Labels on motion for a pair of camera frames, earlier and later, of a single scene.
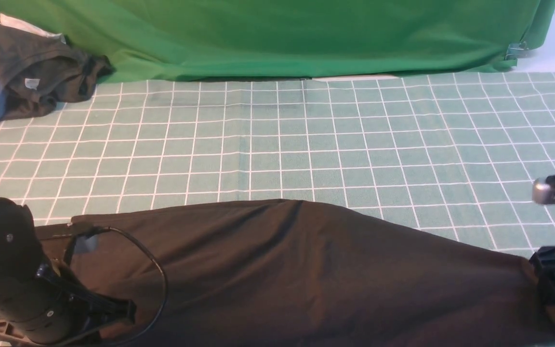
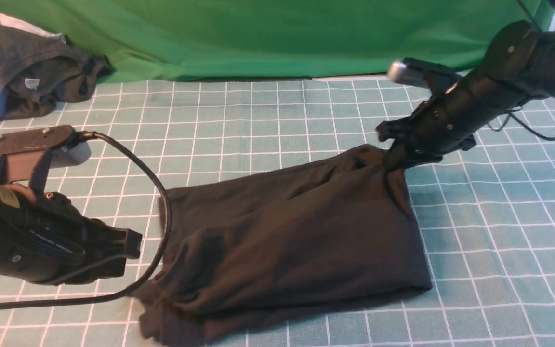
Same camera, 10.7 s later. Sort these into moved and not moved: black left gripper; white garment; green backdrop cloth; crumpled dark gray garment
Moved: black left gripper
Not moved: green backdrop cloth; white garment; crumpled dark gray garment
